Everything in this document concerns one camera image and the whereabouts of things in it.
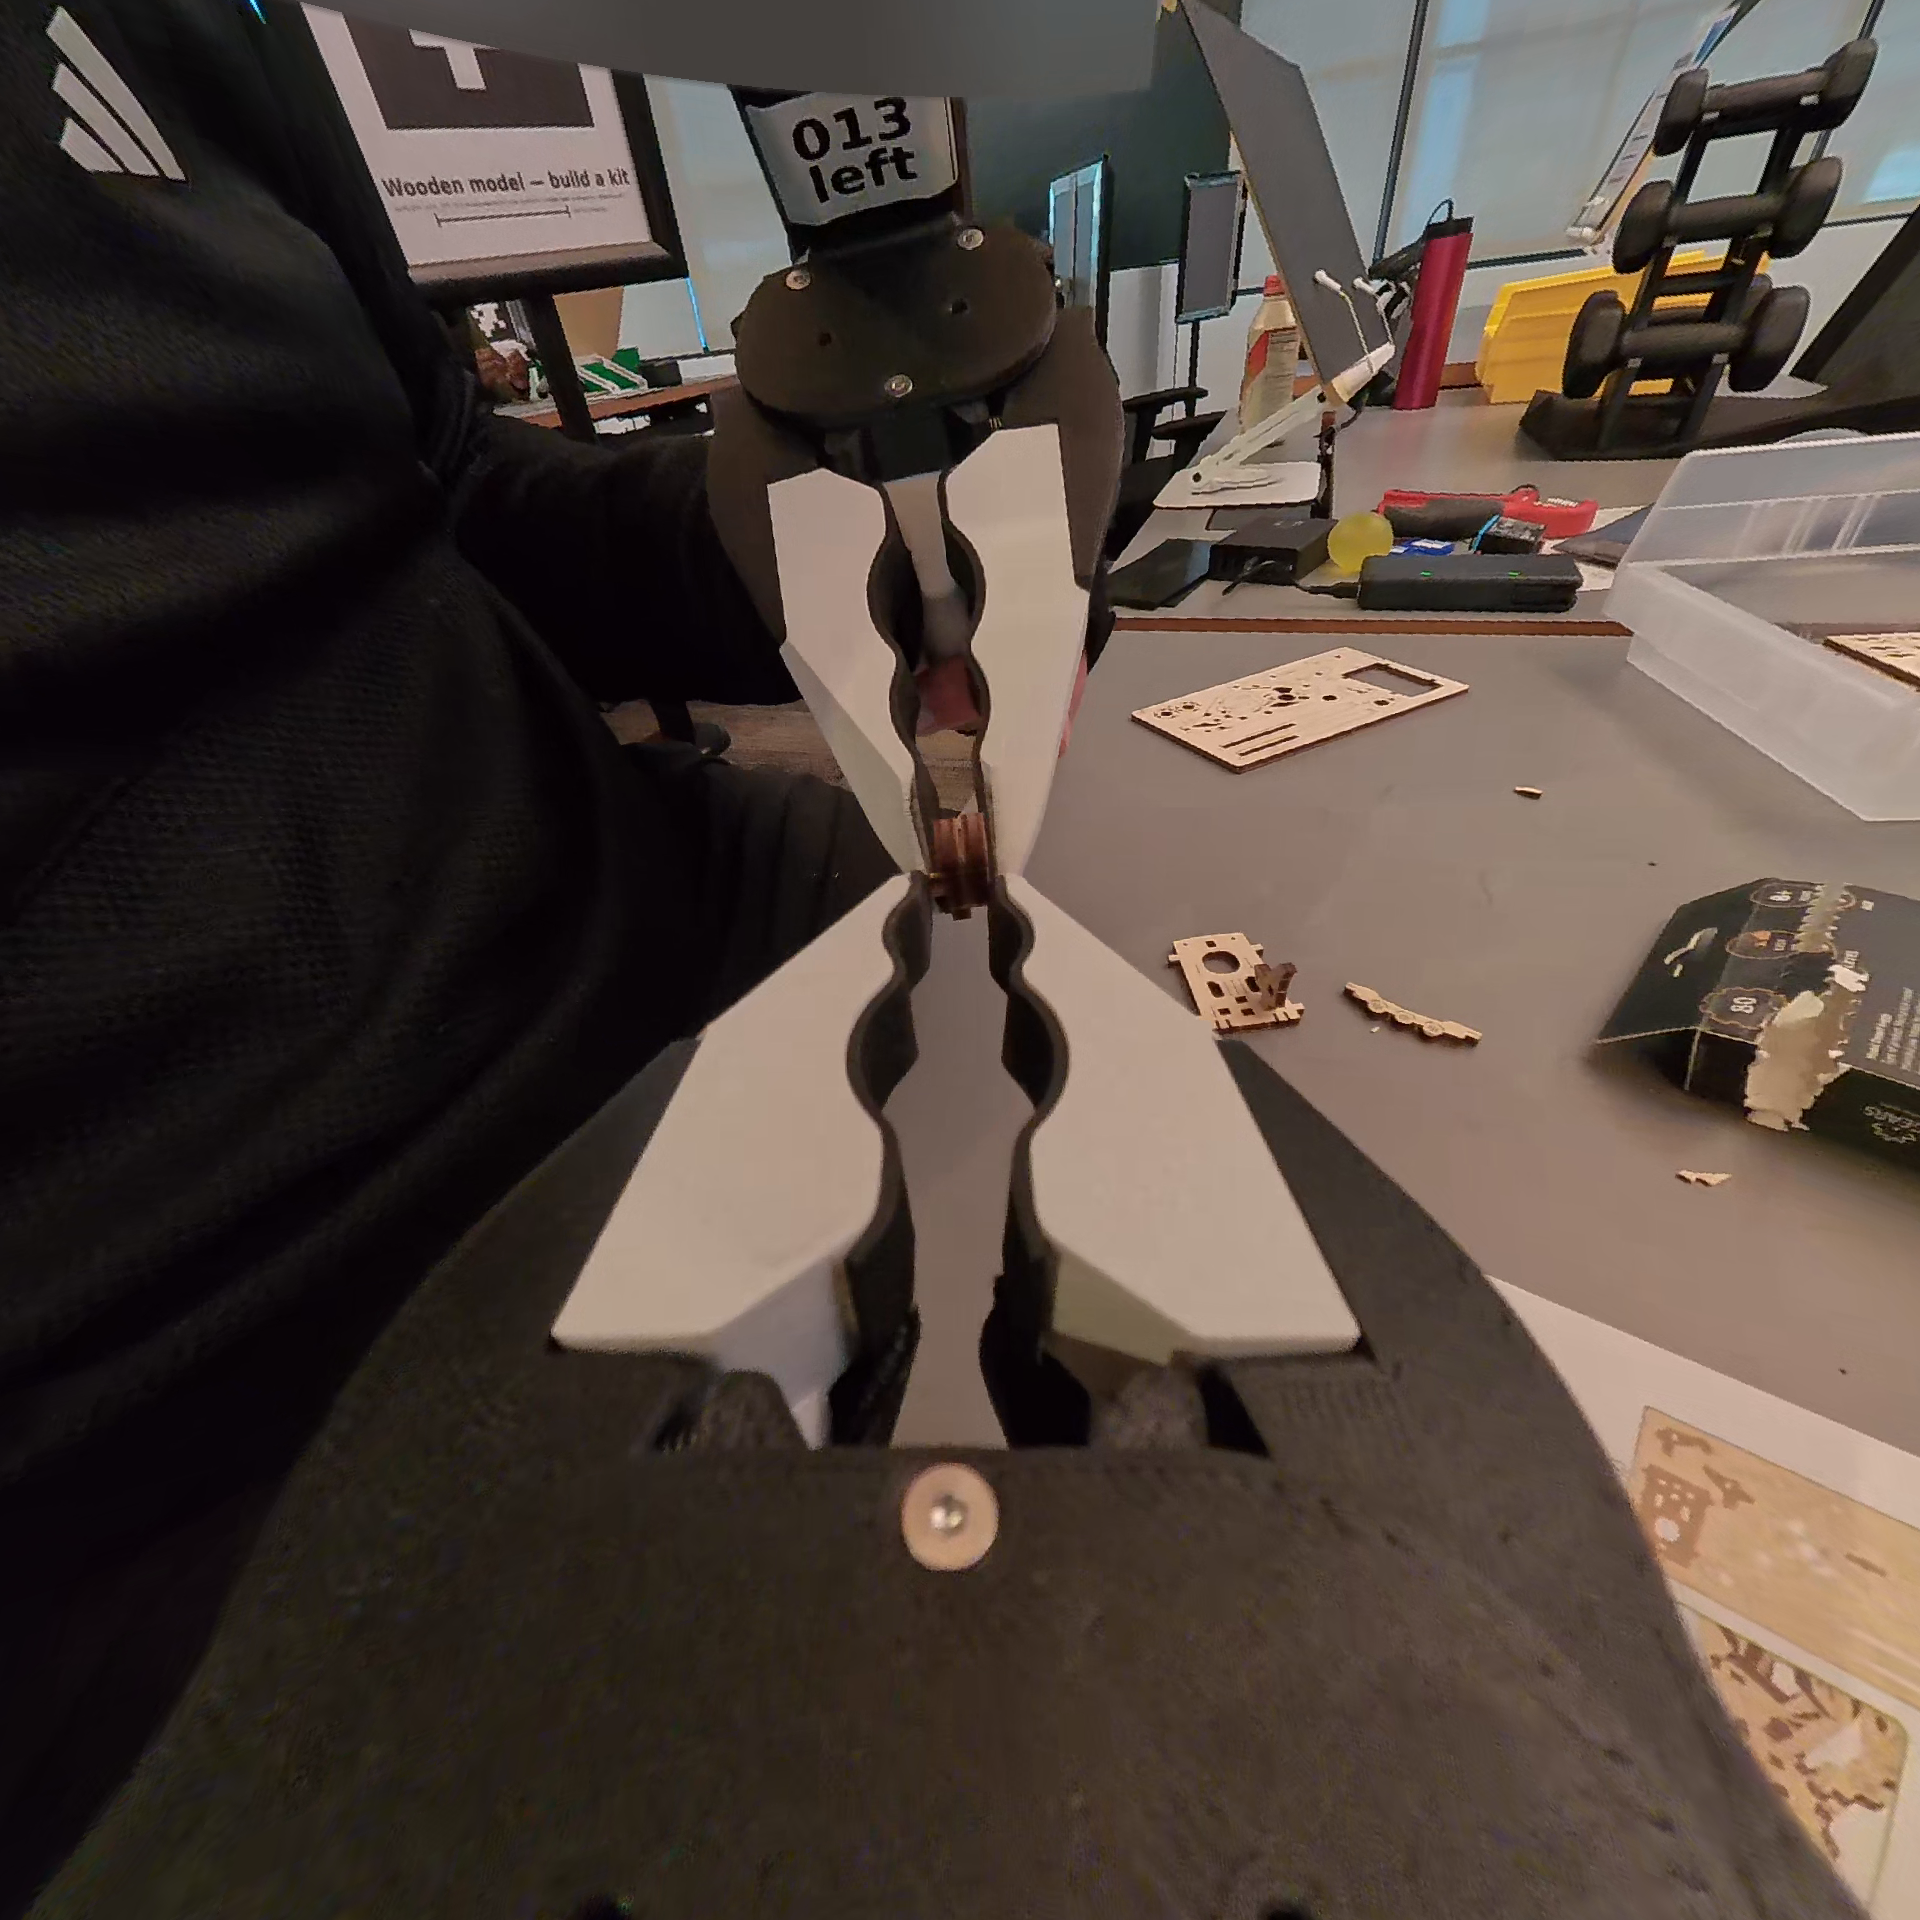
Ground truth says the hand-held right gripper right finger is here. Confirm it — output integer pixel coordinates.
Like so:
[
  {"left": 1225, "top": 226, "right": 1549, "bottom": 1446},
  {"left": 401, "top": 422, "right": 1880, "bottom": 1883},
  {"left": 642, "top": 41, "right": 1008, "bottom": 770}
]
[{"left": 984, "top": 872, "right": 1364, "bottom": 1450}]

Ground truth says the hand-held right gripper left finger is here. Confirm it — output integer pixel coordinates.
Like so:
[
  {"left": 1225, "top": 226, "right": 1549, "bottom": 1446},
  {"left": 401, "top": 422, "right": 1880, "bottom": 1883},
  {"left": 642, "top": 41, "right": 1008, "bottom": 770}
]
[{"left": 549, "top": 873, "right": 924, "bottom": 1450}]

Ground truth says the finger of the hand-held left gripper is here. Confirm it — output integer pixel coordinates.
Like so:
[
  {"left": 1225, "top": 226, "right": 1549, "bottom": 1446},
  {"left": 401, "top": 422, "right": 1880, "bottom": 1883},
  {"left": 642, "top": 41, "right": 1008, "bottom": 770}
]
[
  {"left": 766, "top": 471, "right": 928, "bottom": 875},
  {"left": 937, "top": 424, "right": 1089, "bottom": 875}
]

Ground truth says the dark brown wooden wheel part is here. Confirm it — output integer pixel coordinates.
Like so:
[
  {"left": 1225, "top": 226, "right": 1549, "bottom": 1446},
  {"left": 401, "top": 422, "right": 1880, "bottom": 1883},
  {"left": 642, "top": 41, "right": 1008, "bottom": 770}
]
[{"left": 922, "top": 810, "right": 996, "bottom": 921}]

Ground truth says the person's left forearm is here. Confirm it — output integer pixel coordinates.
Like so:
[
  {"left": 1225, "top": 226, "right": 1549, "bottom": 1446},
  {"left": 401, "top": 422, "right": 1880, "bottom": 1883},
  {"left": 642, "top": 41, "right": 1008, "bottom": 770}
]
[{"left": 442, "top": 404, "right": 805, "bottom": 713}]

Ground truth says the wooden plate with round hole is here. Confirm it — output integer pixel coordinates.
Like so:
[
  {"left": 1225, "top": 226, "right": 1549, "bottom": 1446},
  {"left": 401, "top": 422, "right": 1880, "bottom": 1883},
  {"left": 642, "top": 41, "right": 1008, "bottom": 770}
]
[{"left": 1171, "top": 930, "right": 1307, "bottom": 1038}]

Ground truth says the black charger box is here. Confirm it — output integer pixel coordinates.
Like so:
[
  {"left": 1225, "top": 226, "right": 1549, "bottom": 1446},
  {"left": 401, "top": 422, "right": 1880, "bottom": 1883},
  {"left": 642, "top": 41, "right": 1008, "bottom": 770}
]
[{"left": 1206, "top": 516, "right": 1338, "bottom": 586}]

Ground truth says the white folding stand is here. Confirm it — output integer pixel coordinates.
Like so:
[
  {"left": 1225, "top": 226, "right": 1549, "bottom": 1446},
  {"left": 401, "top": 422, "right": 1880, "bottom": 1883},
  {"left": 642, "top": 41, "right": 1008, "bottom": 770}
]
[{"left": 1192, "top": 271, "right": 1403, "bottom": 505}]

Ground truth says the wavy wooden strip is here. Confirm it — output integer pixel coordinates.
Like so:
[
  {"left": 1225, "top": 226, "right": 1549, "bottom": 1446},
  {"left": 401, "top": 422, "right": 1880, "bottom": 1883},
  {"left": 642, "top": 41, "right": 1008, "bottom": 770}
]
[{"left": 1341, "top": 979, "right": 1483, "bottom": 1047}]

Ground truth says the black tablet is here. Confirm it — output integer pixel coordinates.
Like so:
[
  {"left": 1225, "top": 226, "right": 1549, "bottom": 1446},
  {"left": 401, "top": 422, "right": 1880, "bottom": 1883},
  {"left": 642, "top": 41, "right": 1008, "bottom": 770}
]
[{"left": 1174, "top": 169, "right": 1248, "bottom": 324}]

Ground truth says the clear bottle with red cap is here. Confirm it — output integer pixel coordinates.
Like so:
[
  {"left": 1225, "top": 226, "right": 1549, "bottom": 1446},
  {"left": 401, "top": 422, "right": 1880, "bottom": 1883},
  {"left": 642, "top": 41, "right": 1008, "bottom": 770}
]
[{"left": 1237, "top": 275, "right": 1299, "bottom": 438}]

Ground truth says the red flat tool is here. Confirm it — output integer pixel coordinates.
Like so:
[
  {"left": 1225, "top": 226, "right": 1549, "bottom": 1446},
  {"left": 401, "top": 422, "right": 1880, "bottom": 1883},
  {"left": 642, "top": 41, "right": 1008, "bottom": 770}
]
[{"left": 1380, "top": 483, "right": 1600, "bottom": 543}]

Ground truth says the framed paper sign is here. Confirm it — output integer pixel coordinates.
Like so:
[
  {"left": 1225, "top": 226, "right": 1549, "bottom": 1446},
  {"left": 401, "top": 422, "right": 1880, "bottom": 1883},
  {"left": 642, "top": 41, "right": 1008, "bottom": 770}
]
[{"left": 299, "top": 0, "right": 693, "bottom": 295}]

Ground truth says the black power bank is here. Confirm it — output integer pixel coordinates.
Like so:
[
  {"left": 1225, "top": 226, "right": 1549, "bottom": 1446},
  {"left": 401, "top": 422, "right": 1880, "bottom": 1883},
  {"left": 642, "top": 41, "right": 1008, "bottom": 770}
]
[{"left": 1357, "top": 552, "right": 1584, "bottom": 615}]

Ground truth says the red water bottle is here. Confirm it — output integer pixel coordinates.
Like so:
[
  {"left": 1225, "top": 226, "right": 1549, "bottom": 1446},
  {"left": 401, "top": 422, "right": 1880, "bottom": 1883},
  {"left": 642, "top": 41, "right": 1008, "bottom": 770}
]
[{"left": 1390, "top": 215, "right": 1478, "bottom": 412}]

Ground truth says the black cardboard box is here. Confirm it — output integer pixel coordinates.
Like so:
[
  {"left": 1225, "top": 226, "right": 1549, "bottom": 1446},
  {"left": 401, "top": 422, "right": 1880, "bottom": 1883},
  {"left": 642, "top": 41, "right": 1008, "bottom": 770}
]
[{"left": 1594, "top": 878, "right": 1920, "bottom": 1163}]

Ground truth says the yellow plastic bin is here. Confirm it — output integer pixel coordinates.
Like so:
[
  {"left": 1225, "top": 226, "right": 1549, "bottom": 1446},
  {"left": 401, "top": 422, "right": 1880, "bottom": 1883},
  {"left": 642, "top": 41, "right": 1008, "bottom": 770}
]
[{"left": 1474, "top": 247, "right": 1728, "bottom": 407}]

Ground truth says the black dumbbell rack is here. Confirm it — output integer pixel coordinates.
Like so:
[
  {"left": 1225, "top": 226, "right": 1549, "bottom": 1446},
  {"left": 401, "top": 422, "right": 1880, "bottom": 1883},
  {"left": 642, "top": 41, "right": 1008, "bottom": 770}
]
[{"left": 1517, "top": 36, "right": 1883, "bottom": 460}]

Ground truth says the person's black sweater torso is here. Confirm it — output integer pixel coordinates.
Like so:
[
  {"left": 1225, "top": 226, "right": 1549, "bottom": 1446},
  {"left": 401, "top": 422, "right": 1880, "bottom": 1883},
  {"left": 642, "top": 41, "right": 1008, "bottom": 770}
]
[{"left": 0, "top": 0, "right": 902, "bottom": 1920}]

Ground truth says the large black dumbbell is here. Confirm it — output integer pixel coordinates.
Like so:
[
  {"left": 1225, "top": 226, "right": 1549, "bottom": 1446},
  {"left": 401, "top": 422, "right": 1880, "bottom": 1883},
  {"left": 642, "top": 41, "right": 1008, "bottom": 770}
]
[{"left": 1564, "top": 281, "right": 1816, "bottom": 400}]

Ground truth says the clear plastic container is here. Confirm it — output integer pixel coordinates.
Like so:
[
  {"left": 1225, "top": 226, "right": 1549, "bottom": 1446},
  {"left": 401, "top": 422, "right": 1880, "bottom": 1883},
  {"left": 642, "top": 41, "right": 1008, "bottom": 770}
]
[{"left": 1605, "top": 432, "right": 1920, "bottom": 824}]

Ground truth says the white instruction booklet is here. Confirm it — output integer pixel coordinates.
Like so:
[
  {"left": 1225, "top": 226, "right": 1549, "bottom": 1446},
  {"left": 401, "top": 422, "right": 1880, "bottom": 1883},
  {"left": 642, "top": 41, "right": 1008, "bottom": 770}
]
[{"left": 1499, "top": 1275, "right": 1920, "bottom": 1920}]

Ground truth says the medium black dumbbell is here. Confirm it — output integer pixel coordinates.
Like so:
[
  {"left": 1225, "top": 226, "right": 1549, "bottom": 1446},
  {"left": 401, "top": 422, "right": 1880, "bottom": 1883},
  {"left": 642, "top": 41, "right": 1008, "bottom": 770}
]
[{"left": 1612, "top": 154, "right": 1844, "bottom": 275}]

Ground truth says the small black dumbbell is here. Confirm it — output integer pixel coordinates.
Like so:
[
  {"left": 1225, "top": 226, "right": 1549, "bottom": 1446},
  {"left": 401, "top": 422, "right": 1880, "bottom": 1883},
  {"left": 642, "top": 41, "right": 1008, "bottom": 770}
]
[{"left": 1651, "top": 36, "right": 1881, "bottom": 161}]

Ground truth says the black mesh panel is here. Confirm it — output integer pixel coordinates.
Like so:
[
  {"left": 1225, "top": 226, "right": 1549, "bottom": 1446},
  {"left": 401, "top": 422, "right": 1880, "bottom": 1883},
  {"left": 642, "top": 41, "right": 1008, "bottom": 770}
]
[{"left": 1786, "top": 194, "right": 1920, "bottom": 400}]

